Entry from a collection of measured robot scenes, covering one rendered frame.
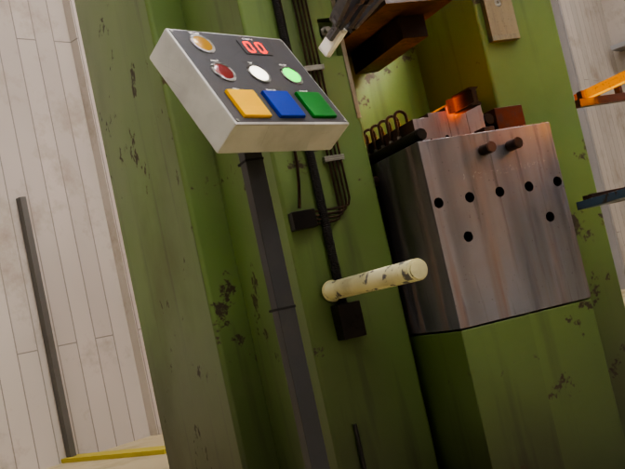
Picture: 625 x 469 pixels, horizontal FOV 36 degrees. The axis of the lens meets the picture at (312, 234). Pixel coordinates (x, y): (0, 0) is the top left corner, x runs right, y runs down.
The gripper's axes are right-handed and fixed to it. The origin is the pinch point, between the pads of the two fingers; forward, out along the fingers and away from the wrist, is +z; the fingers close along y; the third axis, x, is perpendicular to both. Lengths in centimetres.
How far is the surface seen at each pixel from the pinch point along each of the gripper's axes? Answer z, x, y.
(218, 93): 13.1, -2.7, -25.9
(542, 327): 31, -62, 50
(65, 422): 386, 122, 166
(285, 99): 12.4, -4.7, -8.8
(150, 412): 390, 115, 228
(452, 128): 13.3, -13.0, 44.7
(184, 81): 17.1, 5.1, -27.0
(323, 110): 12.4, -7.9, 0.2
